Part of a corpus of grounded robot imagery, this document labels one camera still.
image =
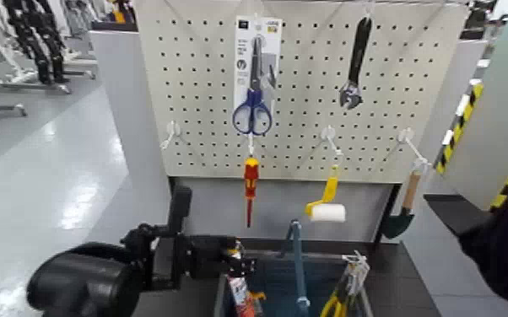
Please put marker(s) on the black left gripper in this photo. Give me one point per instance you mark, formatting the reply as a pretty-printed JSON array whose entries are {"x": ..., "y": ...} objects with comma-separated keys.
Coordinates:
[{"x": 209, "y": 259}]

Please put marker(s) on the red white glue tube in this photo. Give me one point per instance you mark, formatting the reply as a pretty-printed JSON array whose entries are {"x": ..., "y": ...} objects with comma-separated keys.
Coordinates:
[{"x": 239, "y": 294}]

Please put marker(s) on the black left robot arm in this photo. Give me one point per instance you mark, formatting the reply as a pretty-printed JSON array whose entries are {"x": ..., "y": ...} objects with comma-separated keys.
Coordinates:
[{"x": 85, "y": 283}]

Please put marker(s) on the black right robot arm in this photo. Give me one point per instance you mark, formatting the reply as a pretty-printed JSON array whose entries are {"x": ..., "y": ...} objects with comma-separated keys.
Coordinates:
[{"x": 506, "y": 248}]

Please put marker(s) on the yellow grey scraper tool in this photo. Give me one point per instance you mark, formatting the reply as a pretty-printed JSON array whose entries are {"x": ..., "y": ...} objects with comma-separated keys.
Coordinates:
[{"x": 258, "y": 295}]

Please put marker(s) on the grey panel under pegboard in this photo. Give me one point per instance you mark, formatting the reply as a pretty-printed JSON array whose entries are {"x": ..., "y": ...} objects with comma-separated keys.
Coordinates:
[{"x": 280, "y": 208}]

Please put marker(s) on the red yellow screwdriver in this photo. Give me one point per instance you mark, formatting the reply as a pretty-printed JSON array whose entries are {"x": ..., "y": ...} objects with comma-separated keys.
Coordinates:
[{"x": 251, "y": 177}]

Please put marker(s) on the yellow pliers in package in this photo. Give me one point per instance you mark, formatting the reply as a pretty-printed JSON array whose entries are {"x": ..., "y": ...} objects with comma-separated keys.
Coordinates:
[{"x": 347, "y": 287}]

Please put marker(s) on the white pegboard hook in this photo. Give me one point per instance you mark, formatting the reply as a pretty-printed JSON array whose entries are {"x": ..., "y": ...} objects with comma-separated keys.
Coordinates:
[
  {"x": 172, "y": 130},
  {"x": 405, "y": 136},
  {"x": 251, "y": 144},
  {"x": 328, "y": 133}
]

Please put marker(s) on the black pegboard stand leg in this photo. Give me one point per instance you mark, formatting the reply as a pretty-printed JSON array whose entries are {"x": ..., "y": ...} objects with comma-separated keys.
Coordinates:
[{"x": 389, "y": 212}]

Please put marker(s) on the beige perforated pegboard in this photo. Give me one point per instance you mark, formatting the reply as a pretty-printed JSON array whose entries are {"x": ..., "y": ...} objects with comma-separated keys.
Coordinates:
[{"x": 307, "y": 66}]

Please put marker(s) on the blue scissors in package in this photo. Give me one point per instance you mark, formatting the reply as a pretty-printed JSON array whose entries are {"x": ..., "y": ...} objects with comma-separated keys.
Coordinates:
[{"x": 258, "y": 31}]

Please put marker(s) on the black adjustable wrench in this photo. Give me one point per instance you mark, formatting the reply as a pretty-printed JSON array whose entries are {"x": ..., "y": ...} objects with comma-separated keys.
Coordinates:
[{"x": 359, "y": 48}]

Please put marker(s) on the grey pillar with hazard tape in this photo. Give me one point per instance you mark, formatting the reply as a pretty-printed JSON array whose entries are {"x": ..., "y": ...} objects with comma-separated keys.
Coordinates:
[{"x": 497, "y": 110}]

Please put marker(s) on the black robot on stand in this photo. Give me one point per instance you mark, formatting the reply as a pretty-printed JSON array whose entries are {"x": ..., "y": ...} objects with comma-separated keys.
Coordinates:
[{"x": 37, "y": 40}]

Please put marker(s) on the grey partition wall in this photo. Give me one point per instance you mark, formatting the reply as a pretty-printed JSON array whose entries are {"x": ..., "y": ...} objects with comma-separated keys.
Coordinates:
[{"x": 125, "y": 133}]

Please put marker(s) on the grey wheeled base frame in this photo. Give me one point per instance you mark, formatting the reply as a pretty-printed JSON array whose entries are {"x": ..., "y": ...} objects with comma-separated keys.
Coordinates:
[{"x": 32, "y": 85}]

